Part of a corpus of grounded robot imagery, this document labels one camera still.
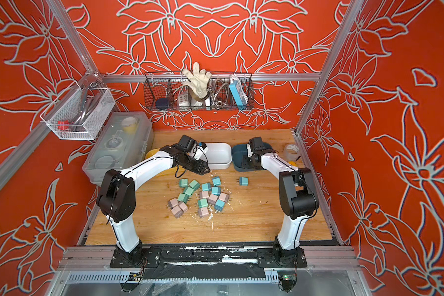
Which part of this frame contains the blue plug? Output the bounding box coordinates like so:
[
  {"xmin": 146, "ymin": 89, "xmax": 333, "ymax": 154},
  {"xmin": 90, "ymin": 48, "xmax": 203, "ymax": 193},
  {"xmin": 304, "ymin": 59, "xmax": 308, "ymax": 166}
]
[
  {"xmin": 214, "ymin": 200, "xmax": 225, "ymax": 212},
  {"xmin": 212, "ymin": 176, "xmax": 222, "ymax": 186},
  {"xmin": 201, "ymin": 183, "xmax": 212, "ymax": 191},
  {"xmin": 211, "ymin": 186, "xmax": 222, "ymax": 196},
  {"xmin": 239, "ymin": 176, "xmax": 249, "ymax": 186}
]

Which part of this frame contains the pink plug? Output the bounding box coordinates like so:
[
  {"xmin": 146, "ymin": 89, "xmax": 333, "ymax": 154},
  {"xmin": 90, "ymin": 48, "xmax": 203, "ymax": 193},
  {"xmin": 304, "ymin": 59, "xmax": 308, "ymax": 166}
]
[
  {"xmin": 171, "ymin": 205, "xmax": 184, "ymax": 218},
  {"xmin": 178, "ymin": 202, "xmax": 188, "ymax": 213},
  {"xmin": 168, "ymin": 198, "xmax": 179, "ymax": 209},
  {"xmin": 218, "ymin": 192, "xmax": 230, "ymax": 203},
  {"xmin": 198, "ymin": 207, "xmax": 210, "ymax": 218},
  {"xmin": 207, "ymin": 194, "xmax": 218, "ymax": 205},
  {"xmin": 200, "ymin": 191, "xmax": 211, "ymax": 201}
]

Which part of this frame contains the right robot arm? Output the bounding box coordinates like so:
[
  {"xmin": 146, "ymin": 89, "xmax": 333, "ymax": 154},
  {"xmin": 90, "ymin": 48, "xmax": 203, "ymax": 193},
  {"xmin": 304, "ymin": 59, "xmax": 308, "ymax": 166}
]
[{"xmin": 244, "ymin": 137, "xmax": 319, "ymax": 263}]

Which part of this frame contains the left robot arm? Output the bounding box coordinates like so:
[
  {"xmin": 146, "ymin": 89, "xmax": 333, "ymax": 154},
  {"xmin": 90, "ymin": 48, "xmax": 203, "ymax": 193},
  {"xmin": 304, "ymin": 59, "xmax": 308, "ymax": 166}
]
[{"xmin": 96, "ymin": 135, "xmax": 210, "ymax": 266}]

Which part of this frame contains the dark blue storage box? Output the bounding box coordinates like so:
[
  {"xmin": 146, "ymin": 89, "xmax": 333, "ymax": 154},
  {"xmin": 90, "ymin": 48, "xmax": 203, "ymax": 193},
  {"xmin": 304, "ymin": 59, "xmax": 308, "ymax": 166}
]
[{"xmin": 231, "ymin": 142, "xmax": 272, "ymax": 172}]

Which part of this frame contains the yellow storage box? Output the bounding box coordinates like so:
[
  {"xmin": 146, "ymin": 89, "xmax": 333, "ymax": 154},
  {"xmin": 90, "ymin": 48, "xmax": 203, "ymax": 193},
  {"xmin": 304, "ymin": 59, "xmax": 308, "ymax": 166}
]
[{"xmin": 140, "ymin": 150, "xmax": 186, "ymax": 179}]

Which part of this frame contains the white storage box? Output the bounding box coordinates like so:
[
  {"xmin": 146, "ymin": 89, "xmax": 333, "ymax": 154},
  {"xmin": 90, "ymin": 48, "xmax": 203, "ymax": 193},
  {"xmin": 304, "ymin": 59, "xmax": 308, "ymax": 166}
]
[{"xmin": 199, "ymin": 143, "xmax": 233, "ymax": 170}]

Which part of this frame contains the light blue box in basket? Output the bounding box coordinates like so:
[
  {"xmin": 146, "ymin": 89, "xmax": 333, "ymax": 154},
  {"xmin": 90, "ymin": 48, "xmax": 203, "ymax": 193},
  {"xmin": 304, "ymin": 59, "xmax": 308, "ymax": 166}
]
[{"xmin": 229, "ymin": 74, "xmax": 248, "ymax": 110}]

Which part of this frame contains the green plug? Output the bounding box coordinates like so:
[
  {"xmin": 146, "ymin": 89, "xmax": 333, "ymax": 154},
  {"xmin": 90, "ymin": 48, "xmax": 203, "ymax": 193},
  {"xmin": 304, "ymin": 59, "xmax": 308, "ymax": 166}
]
[
  {"xmin": 177, "ymin": 193, "xmax": 189, "ymax": 204},
  {"xmin": 183, "ymin": 186, "xmax": 195, "ymax": 197},
  {"xmin": 197, "ymin": 199, "xmax": 208, "ymax": 208},
  {"xmin": 179, "ymin": 178, "xmax": 189, "ymax": 188},
  {"xmin": 189, "ymin": 180, "xmax": 201, "ymax": 190}
]

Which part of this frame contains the clear tape roll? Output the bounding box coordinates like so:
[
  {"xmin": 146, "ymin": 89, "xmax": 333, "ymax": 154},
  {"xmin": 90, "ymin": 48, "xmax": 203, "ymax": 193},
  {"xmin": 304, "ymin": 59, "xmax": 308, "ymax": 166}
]
[{"xmin": 283, "ymin": 143, "xmax": 301, "ymax": 162}]

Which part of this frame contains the white power strip in basket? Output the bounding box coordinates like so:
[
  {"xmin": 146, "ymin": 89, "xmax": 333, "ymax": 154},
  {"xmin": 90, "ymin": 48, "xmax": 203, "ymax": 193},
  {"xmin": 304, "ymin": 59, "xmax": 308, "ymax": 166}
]
[{"xmin": 177, "ymin": 91, "xmax": 190, "ymax": 110}]

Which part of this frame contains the clear plastic lidded container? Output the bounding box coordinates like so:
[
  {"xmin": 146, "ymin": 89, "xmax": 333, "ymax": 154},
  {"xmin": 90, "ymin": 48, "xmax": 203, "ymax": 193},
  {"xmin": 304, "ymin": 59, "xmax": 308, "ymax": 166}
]
[{"xmin": 83, "ymin": 112, "xmax": 154, "ymax": 186}]

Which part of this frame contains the white rubber glove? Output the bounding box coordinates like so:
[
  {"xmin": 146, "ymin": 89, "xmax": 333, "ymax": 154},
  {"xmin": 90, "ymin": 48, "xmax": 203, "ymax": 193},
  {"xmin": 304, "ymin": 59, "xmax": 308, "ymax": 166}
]
[{"xmin": 181, "ymin": 62, "xmax": 212, "ymax": 99}]

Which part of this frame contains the red object in basket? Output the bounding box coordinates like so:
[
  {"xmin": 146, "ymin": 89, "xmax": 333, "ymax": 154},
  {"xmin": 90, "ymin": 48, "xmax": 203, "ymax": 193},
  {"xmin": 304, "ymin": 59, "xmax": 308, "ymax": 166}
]
[{"xmin": 57, "ymin": 120, "xmax": 70, "ymax": 131}]

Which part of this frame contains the black wire basket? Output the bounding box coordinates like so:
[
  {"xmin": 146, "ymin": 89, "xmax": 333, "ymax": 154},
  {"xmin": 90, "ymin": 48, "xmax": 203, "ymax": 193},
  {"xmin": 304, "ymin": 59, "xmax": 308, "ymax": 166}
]
[{"xmin": 143, "ymin": 70, "xmax": 255, "ymax": 111}]

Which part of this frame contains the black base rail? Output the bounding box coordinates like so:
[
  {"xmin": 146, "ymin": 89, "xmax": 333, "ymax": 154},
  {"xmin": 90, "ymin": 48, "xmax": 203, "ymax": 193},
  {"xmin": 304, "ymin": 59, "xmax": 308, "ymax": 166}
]
[{"xmin": 110, "ymin": 243, "xmax": 307, "ymax": 281}]

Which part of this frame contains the white wire basket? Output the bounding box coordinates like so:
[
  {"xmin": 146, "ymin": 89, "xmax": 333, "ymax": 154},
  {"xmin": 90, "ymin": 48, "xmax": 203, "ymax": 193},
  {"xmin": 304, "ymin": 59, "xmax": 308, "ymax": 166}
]
[{"xmin": 39, "ymin": 82, "xmax": 115, "ymax": 141}]

